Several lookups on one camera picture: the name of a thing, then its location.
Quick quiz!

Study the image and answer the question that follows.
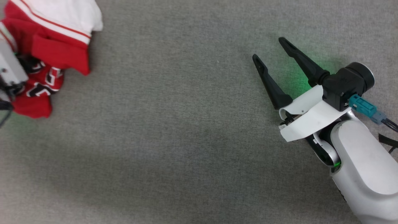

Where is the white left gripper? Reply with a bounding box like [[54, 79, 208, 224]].
[[0, 40, 40, 88]]

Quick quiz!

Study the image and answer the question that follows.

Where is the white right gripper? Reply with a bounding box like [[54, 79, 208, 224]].
[[252, 37, 353, 143]]

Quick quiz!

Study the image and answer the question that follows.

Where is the red and white jersey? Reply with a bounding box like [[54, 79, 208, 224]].
[[0, 0, 104, 119]]

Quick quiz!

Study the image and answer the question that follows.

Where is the grey fabric sofa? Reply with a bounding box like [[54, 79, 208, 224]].
[[0, 0, 398, 224]]

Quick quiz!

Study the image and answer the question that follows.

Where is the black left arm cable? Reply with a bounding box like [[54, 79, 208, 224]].
[[0, 100, 14, 128]]

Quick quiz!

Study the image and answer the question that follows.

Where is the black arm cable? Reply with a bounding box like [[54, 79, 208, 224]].
[[378, 118, 398, 155], [0, 100, 14, 128]]

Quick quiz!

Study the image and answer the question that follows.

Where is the teal right cable connector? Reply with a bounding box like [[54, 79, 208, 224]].
[[348, 94, 388, 125]]

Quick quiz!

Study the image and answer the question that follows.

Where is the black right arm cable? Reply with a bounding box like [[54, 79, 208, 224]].
[[378, 118, 398, 155]]

